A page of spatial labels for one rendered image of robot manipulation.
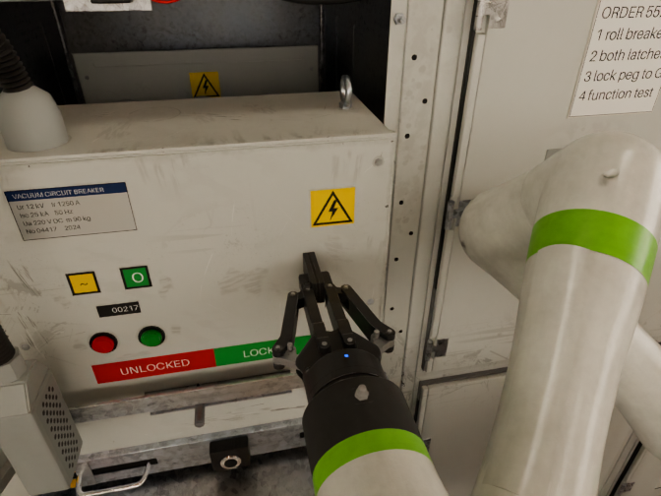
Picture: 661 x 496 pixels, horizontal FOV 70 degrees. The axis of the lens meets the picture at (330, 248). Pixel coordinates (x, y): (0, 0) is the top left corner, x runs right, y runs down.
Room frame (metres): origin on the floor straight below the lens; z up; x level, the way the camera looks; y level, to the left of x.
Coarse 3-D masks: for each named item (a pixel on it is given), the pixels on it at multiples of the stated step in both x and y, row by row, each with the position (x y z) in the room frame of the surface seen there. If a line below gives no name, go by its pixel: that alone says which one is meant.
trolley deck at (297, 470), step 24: (264, 456) 0.49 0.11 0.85; (288, 456) 0.49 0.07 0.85; (120, 480) 0.44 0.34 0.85; (168, 480) 0.44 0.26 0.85; (192, 480) 0.44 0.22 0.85; (216, 480) 0.44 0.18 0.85; (240, 480) 0.44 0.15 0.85; (264, 480) 0.44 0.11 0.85; (288, 480) 0.44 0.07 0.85; (312, 480) 0.44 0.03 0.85
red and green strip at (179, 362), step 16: (304, 336) 0.51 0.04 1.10; (192, 352) 0.47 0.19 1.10; (208, 352) 0.48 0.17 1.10; (224, 352) 0.48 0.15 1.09; (240, 352) 0.49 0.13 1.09; (256, 352) 0.49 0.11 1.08; (96, 368) 0.45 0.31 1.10; (112, 368) 0.45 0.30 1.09; (128, 368) 0.46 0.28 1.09; (144, 368) 0.46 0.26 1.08; (160, 368) 0.47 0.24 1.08; (176, 368) 0.47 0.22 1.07; (192, 368) 0.47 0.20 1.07
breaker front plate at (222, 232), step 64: (0, 192) 0.44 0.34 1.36; (128, 192) 0.47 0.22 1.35; (192, 192) 0.48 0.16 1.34; (256, 192) 0.50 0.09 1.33; (384, 192) 0.53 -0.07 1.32; (0, 256) 0.44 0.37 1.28; (64, 256) 0.45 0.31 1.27; (128, 256) 0.47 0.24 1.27; (192, 256) 0.48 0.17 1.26; (256, 256) 0.50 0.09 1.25; (320, 256) 0.51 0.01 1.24; (384, 256) 0.53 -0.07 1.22; (0, 320) 0.43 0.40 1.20; (64, 320) 0.45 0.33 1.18; (128, 320) 0.46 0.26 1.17; (192, 320) 0.48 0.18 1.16; (256, 320) 0.49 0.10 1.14; (64, 384) 0.44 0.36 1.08; (128, 384) 0.46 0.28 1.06; (192, 384) 0.47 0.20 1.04
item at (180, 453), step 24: (216, 432) 0.48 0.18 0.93; (240, 432) 0.48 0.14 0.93; (264, 432) 0.48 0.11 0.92; (288, 432) 0.49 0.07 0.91; (96, 456) 0.43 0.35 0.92; (120, 456) 0.44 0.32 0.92; (144, 456) 0.44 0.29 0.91; (168, 456) 0.45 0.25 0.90; (192, 456) 0.46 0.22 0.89; (96, 480) 0.43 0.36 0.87
